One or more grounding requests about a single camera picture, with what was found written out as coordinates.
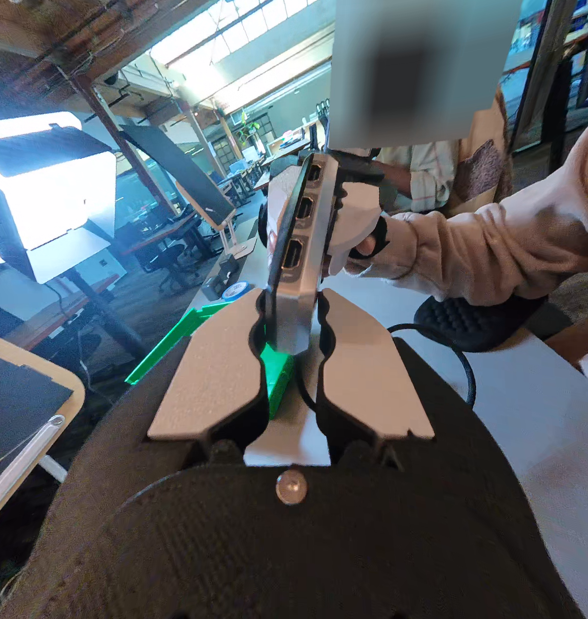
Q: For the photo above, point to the blue tape roll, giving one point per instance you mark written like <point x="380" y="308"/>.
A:
<point x="236" y="290"/>

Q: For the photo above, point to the potted plant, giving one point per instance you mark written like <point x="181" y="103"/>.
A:
<point x="248" y="128"/>

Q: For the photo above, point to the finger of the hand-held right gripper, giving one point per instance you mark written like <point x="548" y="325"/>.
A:
<point x="357" y="222"/>
<point x="279" y="198"/>

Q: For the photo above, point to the person's right hand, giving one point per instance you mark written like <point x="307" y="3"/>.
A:
<point x="366" y="242"/>

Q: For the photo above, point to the black HDMI switch box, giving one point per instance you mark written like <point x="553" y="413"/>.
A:
<point x="299" y="251"/>

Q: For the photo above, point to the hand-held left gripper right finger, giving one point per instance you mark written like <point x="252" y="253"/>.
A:
<point x="376" y="382"/>

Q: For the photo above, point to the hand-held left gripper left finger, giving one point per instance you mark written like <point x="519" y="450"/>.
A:
<point x="212" y="382"/>

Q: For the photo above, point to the black panel with wooden rim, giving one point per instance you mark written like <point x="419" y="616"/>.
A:
<point x="178" y="174"/>
<point x="23" y="406"/>

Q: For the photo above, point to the black office chair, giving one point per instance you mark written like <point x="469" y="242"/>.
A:
<point x="168" y="261"/>

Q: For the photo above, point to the green plastic bin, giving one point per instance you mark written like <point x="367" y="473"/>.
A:
<point x="178" y="334"/>

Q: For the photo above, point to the small black box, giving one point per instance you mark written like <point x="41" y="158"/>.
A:
<point x="216" y="285"/>

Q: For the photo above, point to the person's right forearm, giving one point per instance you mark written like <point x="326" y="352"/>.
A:
<point x="497" y="242"/>

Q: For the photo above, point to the bright softbox light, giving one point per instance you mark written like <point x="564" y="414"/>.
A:
<point x="43" y="193"/>

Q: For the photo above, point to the black foam pad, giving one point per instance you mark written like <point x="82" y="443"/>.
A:
<point x="477" y="324"/>

